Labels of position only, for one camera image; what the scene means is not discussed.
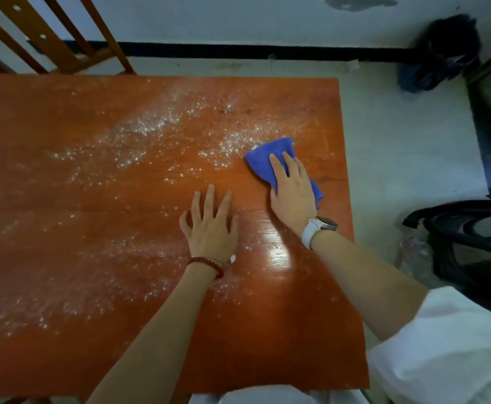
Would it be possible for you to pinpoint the brown wooden chair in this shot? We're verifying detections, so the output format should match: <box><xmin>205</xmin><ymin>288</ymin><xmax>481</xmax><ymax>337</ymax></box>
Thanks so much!
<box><xmin>0</xmin><ymin>0</ymin><xmax>136</xmax><ymax>76</ymax></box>

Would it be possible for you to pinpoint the person's left forearm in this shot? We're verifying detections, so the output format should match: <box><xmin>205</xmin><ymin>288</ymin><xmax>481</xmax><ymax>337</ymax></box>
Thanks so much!
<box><xmin>86</xmin><ymin>261</ymin><xmax>223</xmax><ymax>404</ymax></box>

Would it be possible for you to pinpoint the red bead bracelet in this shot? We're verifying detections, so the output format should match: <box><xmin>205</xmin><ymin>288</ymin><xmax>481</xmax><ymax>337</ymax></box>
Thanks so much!
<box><xmin>187</xmin><ymin>255</ymin><xmax>237</xmax><ymax>280</ymax></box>

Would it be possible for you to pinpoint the person's left hand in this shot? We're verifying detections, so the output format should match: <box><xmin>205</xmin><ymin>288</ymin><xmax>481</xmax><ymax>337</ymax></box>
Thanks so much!
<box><xmin>179</xmin><ymin>184</ymin><xmax>240</xmax><ymax>264</ymax></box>

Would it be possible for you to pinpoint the person's right hand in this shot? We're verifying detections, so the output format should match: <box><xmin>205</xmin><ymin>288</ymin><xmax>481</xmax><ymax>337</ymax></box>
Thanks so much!
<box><xmin>269</xmin><ymin>151</ymin><xmax>318</xmax><ymax>237</ymax></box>

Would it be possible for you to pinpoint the person's right forearm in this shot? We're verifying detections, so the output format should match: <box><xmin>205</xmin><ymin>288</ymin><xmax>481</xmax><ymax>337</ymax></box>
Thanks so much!
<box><xmin>311</xmin><ymin>229</ymin><xmax>429</xmax><ymax>342</ymax></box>

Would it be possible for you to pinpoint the white shirt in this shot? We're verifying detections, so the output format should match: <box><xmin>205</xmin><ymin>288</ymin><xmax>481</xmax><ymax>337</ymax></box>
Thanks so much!
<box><xmin>189</xmin><ymin>286</ymin><xmax>491</xmax><ymax>404</ymax></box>

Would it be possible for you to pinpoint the white smartwatch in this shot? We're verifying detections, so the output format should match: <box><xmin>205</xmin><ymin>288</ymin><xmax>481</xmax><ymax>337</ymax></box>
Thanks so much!
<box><xmin>301</xmin><ymin>215</ymin><xmax>339</xmax><ymax>251</ymax></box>

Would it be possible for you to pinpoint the clear plastic bag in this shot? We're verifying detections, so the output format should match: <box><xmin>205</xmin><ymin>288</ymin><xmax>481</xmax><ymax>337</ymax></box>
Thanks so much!
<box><xmin>397</xmin><ymin>235</ymin><xmax>440</xmax><ymax>288</ymax></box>

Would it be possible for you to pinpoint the blue cleaning cloth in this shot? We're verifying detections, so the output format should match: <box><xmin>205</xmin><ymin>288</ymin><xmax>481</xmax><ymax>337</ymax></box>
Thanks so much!
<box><xmin>245</xmin><ymin>137</ymin><xmax>325</xmax><ymax>210</ymax></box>

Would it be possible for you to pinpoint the spilled white powder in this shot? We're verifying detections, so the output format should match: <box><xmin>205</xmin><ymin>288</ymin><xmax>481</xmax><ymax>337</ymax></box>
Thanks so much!
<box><xmin>0</xmin><ymin>86</ymin><xmax>309</xmax><ymax>345</ymax></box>

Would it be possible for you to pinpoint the black plastic bag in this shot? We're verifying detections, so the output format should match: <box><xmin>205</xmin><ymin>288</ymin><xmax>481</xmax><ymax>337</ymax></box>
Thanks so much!
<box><xmin>398</xmin><ymin>13</ymin><xmax>483</xmax><ymax>94</ymax></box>

